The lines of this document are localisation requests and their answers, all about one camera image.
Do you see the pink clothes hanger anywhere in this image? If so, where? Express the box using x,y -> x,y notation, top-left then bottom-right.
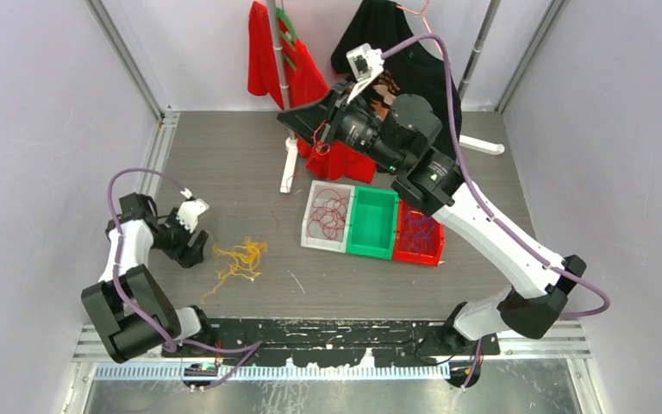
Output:
397,0 -> 434,34

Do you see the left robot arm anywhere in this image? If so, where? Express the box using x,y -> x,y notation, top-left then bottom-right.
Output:
81,193 -> 217,363

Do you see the metal clothes rack pole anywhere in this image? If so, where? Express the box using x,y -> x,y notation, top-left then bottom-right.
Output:
264,0 -> 290,110

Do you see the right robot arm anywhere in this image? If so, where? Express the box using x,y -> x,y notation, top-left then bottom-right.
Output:
277,82 -> 586,354

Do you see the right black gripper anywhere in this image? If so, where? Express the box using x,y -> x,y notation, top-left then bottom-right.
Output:
277,79 -> 405,173

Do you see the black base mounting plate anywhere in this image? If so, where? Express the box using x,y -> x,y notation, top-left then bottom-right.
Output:
161,317 -> 502,369

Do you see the black printed t-shirt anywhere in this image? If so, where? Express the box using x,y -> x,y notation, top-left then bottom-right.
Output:
330,1 -> 456,159

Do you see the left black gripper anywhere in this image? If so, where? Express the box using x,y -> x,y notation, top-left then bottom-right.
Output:
149,208 -> 207,267

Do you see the purple wire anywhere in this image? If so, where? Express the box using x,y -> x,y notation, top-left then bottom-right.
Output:
402,211 -> 440,253

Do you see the right metal rack pole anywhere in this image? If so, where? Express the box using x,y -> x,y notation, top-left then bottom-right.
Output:
457,0 -> 502,100

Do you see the green clothes hanger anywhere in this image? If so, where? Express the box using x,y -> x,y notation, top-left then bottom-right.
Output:
276,7 -> 297,71

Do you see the red t-shirt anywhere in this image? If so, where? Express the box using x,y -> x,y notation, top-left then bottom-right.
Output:
247,1 -> 376,183

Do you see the colourful wire bundle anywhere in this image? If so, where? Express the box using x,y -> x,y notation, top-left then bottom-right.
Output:
199,238 -> 269,305

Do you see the red wire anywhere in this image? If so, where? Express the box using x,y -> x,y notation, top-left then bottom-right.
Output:
271,122 -> 332,235
307,188 -> 350,242

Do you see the green plastic bin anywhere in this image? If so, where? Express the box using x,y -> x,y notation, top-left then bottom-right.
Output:
346,186 -> 399,260

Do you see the red plastic bin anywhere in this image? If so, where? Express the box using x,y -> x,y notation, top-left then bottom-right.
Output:
392,200 -> 445,267

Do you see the white plastic bin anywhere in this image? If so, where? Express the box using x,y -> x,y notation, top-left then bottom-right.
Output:
301,180 -> 355,254

